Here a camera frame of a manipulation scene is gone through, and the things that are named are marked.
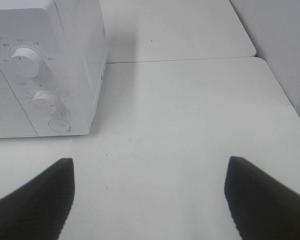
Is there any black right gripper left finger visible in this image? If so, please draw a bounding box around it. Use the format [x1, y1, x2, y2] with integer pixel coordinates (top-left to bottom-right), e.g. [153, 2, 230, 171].
[0, 158, 75, 240]

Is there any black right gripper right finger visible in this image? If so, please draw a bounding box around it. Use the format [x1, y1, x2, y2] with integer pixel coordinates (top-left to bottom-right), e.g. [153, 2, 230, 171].
[224, 156, 300, 240]

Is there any round door release button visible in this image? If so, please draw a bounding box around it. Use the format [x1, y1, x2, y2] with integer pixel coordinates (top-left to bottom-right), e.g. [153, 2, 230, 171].
[48, 119, 71, 133]

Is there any white timer knob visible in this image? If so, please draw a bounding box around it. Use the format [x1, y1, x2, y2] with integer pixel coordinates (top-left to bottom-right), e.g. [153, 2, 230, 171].
[31, 90, 60, 115]

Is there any upper white power knob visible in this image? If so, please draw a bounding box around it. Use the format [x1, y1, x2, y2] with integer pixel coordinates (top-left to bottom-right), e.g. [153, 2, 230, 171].
[9, 47, 43, 78]

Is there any white microwave oven body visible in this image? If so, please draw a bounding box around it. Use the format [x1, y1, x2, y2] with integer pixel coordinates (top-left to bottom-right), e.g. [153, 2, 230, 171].
[0, 0, 108, 137]

